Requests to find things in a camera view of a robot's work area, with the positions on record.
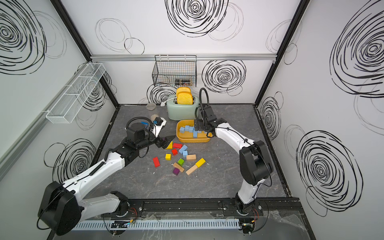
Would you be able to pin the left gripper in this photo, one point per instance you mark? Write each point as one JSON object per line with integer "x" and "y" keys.
{"x": 159, "y": 143}

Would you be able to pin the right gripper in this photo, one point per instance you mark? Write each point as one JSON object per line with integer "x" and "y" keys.
{"x": 198, "y": 125}

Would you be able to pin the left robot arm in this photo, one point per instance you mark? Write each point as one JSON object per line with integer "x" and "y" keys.
{"x": 65, "y": 205}

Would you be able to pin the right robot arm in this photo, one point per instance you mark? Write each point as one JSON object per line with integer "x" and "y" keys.
{"x": 255, "y": 163}

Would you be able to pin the yellow plastic tub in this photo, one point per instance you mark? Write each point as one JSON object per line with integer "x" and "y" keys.
{"x": 187, "y": 137}

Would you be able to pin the mint green toaster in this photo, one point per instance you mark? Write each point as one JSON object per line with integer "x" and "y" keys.
{"x": 179, "y": 112}

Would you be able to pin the red block left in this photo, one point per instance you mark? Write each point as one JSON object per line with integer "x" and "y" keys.
{"x": 156, "y": 162}

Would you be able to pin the yellow toast slice front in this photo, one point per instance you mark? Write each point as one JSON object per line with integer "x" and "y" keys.
{"x": 185, "y": 98}

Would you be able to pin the yellow toast slice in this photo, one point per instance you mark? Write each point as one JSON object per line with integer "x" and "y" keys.
{"x": 185, "y": 98}
{"x": 183, "y": 90}

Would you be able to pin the yellow bar block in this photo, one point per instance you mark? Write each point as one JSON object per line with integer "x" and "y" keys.
{"x": 170, "y": 146}

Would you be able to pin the yellow cube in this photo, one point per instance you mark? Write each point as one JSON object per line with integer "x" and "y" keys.
{"x": 168, "y": 157}

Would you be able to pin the long red block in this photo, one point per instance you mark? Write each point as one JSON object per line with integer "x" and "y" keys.
{"x": 177, "y": 146}

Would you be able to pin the natural wood block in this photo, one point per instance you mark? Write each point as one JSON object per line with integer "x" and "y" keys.
{"x": 191, "y": 158}

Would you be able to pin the long yellow block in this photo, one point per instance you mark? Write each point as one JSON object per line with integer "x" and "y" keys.
{"x": 200, "y": 162}

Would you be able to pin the yellow toast slice back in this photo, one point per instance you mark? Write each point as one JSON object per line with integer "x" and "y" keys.
{"x": 183, "y": 90}

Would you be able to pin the green cube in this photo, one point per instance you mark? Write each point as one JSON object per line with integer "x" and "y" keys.
{"x": 181, "y": 162}

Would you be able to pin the purple cube bottom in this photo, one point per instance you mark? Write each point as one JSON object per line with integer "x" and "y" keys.
{"x": 176, "y": 171}

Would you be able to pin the long natural wood plank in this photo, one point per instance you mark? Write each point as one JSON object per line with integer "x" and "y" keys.
{"x": 191, "y": 169}

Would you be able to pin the thin wood plank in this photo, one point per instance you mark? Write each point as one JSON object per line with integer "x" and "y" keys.
{"x": 179, "y": 167}

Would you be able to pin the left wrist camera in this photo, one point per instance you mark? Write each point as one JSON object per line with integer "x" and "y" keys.
{"x": 158, "y": 124}

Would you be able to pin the black wire wall basket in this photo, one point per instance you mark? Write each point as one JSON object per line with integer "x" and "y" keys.
{"x": 175, "y": 71}

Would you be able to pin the white wire wall shelf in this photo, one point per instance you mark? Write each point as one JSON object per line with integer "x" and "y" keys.
{"x": 84, "y": 92}

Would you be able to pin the white slotted cable duct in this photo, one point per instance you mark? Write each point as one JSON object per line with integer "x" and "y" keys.
{"x": 194, "y": 224}

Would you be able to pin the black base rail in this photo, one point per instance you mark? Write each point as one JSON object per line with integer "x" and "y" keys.
{"x": 222, "y": 206}

